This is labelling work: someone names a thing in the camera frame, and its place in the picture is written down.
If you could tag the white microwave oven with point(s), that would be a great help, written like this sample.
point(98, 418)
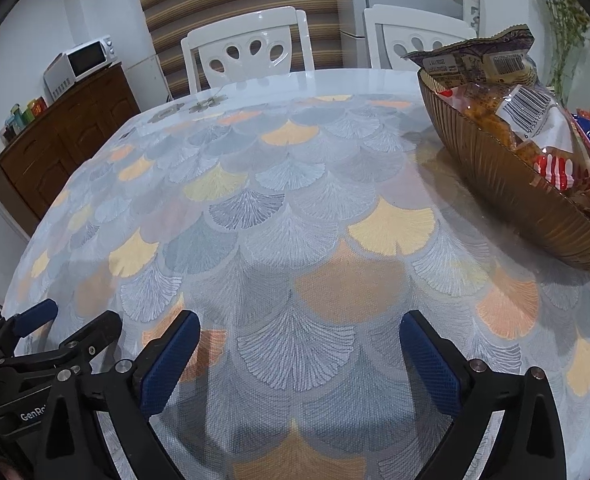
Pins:
point(75, 64)

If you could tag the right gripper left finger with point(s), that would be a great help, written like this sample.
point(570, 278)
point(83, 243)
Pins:
point(72, 445)

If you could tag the white chair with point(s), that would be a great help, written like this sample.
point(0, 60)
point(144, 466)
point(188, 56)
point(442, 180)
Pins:
point(248, 46)
point(399, 31)

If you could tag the brown wooden cabinet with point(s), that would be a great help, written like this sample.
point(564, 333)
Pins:
point(38, 162)

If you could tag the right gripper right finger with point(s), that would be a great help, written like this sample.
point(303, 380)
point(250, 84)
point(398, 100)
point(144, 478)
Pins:
point(529, 443)

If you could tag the white chair right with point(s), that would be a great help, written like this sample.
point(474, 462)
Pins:
point(399, 31)

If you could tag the dark blue patterned snack bag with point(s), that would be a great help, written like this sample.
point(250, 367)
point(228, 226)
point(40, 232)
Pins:
point(500, 59)

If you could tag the white chair left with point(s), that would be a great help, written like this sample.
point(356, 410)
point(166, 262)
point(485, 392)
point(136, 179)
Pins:
point(248, 46)

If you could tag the bottles on cabinet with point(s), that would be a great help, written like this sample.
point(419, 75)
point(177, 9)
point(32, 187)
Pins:
point(19, 119)

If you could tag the fan pattern tablecloth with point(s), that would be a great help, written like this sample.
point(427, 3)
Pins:
point(300, 217)

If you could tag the brown ribbed glass bowl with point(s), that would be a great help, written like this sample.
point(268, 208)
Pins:
point(541, 214)

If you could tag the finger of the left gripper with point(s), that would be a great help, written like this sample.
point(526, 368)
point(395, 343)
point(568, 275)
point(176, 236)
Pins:
point(78, 349)
point(19, 326)

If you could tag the red striped fried snack bag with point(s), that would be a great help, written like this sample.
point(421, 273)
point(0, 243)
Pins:
point(568, 172)

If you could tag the clear cracker pack with barcode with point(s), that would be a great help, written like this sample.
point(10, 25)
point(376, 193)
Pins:
point(533, 115)

